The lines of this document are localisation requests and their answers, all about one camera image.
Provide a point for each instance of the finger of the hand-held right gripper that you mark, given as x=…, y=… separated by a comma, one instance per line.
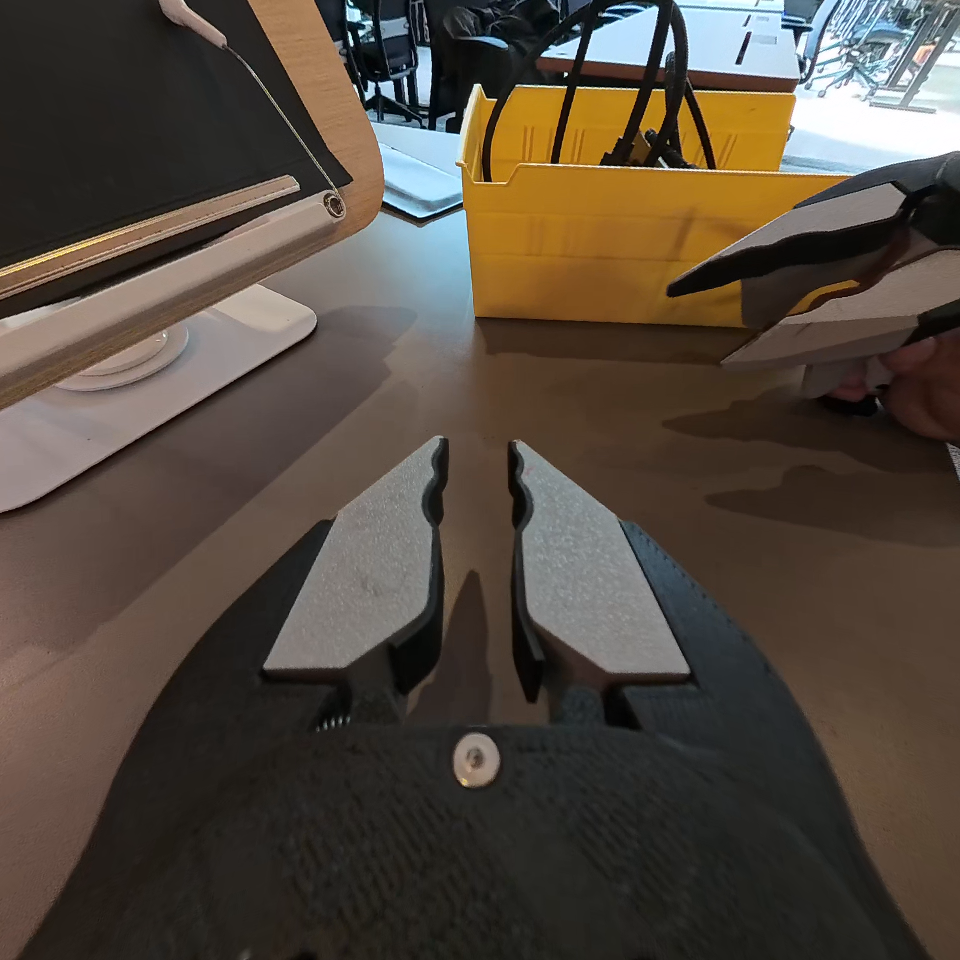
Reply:
x=810, y=232
x=862, y=330

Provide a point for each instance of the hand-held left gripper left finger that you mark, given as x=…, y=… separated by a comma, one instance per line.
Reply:
x=360, y=585

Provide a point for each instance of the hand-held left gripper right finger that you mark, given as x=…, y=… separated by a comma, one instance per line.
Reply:
x=592, y=585

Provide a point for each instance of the metal hdmi port hub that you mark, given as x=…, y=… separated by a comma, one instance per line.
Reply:
x=626, y=152

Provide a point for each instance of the yellow plastic bin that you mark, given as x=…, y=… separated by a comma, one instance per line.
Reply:
x=600, y=240

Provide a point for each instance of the person's right hand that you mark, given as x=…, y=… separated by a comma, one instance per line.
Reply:
x=922, y=390

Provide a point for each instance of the grey flat pad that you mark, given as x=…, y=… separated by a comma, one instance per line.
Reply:
x=420, y=180

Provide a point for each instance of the black office chair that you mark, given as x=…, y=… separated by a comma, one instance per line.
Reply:
x=390, y=45

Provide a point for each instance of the black board on white stand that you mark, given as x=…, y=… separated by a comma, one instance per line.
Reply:
x=112, y=112

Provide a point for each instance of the white tethered pin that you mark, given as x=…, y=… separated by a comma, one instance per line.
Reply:
x=184, y=11

